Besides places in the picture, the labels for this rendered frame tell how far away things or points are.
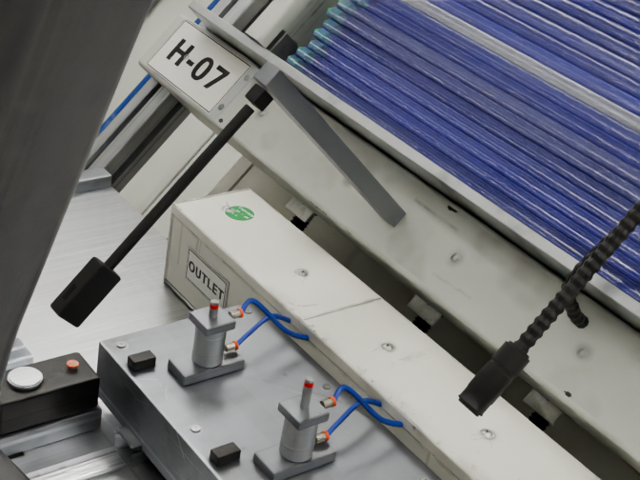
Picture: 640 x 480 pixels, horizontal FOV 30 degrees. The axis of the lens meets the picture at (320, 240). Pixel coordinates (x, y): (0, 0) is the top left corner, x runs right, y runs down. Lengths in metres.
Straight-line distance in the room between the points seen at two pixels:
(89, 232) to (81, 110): 0.80
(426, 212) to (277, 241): 0.13
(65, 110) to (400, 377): 0.56
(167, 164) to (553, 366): 2.58
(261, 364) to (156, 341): 0.08
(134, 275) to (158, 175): 2.29
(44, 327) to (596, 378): 0.44
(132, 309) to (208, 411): 0.22
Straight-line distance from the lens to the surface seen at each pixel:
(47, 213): 0.35
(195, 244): 1.00
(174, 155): 3.35
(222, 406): 0.83
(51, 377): 0.86
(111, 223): 1.14
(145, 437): 0.85
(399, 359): 0.87
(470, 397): 0.68
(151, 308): 1.02
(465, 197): 0.89
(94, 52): 0.32
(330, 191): 1.00
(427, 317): 0.99
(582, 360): 0.84
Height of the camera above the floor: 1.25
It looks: 2 degrees up
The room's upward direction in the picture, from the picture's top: 41 degrees clockwise
